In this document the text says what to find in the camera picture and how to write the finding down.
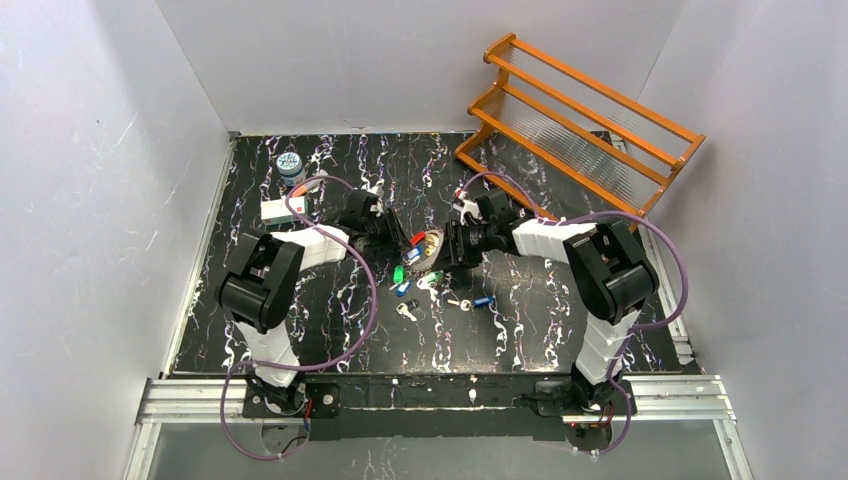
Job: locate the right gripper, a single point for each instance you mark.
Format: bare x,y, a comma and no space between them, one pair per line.
448,245

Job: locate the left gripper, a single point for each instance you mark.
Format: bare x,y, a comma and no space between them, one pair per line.
390,230

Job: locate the keyring with coloured key tags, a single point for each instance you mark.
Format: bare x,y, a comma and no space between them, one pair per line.
419,257

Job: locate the key with black head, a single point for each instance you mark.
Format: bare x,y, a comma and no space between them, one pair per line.
407,309

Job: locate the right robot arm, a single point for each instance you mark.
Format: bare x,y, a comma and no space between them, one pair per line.
612,274

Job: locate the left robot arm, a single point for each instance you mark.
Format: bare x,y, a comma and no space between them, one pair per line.
259,286

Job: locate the key with blue tag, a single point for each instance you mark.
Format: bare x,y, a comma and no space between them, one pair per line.
467,305

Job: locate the orange and white tube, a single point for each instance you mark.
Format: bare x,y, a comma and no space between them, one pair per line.
309,185

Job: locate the white medicine box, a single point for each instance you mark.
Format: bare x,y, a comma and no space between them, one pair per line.
276,212

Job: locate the round blue-white jar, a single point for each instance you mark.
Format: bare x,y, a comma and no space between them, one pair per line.
291,168

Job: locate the orange wooden shelf rack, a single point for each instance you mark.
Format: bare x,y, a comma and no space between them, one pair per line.
615,148

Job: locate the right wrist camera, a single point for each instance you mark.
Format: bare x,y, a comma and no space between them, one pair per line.
469,213

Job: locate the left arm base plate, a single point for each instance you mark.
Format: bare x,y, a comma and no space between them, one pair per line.
300,400

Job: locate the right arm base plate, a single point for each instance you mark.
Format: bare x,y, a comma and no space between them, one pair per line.
566,397

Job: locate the aluminium rail frame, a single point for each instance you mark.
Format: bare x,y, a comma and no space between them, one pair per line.
433,405

